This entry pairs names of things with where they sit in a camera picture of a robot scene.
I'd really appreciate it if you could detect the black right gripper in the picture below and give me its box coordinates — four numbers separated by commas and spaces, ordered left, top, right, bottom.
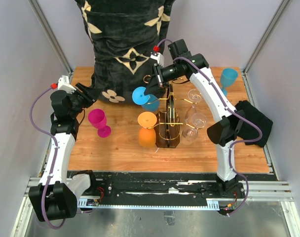
144, 62, 183, 96

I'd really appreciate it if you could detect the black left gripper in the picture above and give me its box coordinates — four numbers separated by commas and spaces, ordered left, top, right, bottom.
68, 82, 102, 118

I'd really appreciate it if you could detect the blue plastic wine glass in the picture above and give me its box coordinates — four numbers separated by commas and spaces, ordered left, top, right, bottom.
132, 86, 160, 112

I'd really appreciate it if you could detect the magenta plastic wine glass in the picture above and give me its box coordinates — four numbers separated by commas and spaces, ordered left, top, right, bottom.
88, 109, 112, 138

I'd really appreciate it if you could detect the teal plastic wine glass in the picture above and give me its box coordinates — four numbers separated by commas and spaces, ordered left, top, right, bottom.
220, 68, 238, 96

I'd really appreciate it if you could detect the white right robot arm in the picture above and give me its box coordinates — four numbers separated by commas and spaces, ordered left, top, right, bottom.
144, 39, 246, 198

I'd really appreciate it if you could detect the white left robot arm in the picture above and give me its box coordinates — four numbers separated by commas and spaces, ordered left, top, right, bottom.
28, 83, 102, 230

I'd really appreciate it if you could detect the clear wine glass rear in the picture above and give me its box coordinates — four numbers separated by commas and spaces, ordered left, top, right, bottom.
185, 89, 202, 123

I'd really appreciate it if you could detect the clear wine glass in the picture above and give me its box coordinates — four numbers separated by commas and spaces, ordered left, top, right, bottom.
185, 89, 202, 123
181, 113, 207, 145

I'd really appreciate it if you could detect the orange plastic wine glass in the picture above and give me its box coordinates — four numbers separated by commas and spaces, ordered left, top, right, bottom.
137, 112, 157, 148

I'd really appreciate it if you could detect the clear wine glass front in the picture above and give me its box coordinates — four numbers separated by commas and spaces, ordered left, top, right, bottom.
181, 113, 207, 145

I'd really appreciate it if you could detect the black patterned plush pillow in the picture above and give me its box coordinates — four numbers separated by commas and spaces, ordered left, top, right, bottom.
76, 0, 174, 104

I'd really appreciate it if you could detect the black cloth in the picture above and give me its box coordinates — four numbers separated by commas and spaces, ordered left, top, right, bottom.
235, 100, 273, 148

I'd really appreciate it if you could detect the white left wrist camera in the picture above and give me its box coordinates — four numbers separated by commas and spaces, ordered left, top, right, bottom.
50, 75, 76, 94

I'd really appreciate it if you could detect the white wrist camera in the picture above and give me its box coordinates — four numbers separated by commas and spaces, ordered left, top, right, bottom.
150, 45, 164, 67
50, 75, 76, 94

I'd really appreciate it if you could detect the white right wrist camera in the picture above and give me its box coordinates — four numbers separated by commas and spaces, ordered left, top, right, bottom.
150, 45, 164, 67

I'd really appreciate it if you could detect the gold wire wine glass rack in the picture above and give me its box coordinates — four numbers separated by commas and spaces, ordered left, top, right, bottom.
140, 74, 202, 149

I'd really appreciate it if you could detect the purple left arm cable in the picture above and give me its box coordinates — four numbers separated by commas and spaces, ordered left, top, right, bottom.
29, 86, 67, 230

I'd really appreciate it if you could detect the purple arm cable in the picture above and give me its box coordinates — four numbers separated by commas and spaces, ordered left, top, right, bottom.
29, 86, 67, 230
156, 39, 263, 218

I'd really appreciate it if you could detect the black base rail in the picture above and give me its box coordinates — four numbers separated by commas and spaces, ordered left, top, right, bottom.
68, 170, 247, 208

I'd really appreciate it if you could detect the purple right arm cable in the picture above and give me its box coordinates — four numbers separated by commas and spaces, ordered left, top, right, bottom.
156, 39, 263, 218

